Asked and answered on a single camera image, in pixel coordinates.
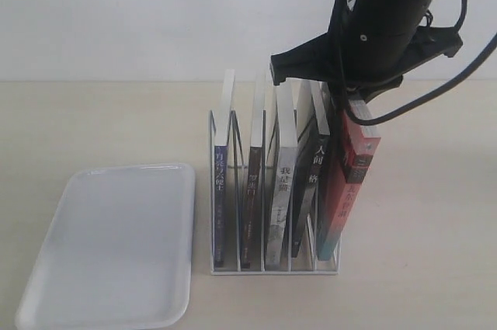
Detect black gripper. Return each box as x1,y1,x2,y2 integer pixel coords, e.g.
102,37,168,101
269,26,463,102

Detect red spine book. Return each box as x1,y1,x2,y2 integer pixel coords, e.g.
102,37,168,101
316,84,381,261

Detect grey white spine book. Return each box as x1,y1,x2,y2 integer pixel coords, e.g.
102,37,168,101
265,83,298,270

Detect blue spine book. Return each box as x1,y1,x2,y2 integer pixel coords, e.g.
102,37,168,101
214,69,235,268

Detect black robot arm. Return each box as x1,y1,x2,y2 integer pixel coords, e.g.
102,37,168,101
270,0,463,102

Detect black spine book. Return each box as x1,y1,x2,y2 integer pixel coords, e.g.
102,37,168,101
291,80,330,258

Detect dark brown spine book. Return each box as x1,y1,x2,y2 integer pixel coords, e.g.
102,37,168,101
240,71,266,269

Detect white plastic tray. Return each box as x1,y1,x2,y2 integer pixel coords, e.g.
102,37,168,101
15,163,196,329

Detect black cable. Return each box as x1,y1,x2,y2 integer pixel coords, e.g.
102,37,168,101
333,0,497,125

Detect white wire book rack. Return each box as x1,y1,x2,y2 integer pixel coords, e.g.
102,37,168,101
209,111,341,276

